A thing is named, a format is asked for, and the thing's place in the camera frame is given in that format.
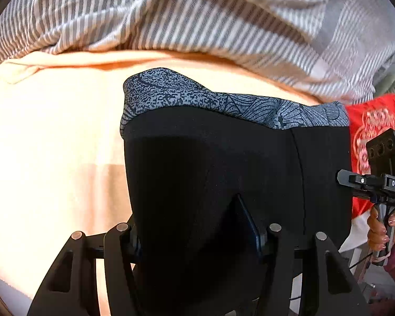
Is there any pale green quilted cloth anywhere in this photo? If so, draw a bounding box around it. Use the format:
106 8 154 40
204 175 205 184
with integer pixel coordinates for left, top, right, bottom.
373 53 395 106

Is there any white cloth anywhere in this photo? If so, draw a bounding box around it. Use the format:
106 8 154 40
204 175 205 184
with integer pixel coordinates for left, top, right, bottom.
339 204 376 254

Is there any red cloth with gold print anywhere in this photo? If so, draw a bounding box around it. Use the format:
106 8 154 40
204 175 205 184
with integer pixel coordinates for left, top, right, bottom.
345 94 395 219

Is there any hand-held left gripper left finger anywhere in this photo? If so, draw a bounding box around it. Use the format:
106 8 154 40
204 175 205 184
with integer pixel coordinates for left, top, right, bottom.
26 217 142 316

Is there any black cable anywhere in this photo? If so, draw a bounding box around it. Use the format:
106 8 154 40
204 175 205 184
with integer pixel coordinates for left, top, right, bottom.
347 250 374 269

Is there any black pants grey patterned waistband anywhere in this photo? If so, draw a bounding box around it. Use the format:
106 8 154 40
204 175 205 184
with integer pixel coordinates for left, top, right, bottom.
120 67 353 316

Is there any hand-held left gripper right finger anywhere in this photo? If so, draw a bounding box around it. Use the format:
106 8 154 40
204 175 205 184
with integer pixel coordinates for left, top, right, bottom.
235 194 371 316

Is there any orange bed sheet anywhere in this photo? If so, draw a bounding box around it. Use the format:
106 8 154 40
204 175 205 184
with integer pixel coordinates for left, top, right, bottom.
0 50 320 316

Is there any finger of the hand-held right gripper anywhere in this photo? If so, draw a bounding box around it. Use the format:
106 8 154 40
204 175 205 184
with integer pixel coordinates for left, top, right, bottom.
336 169 366 199

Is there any grey white striped blanket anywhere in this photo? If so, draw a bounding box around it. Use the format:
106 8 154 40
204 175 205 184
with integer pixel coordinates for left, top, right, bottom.
0 0 395 104

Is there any person's right hand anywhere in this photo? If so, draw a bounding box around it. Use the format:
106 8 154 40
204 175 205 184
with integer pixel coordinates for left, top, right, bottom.
367 211 395 252

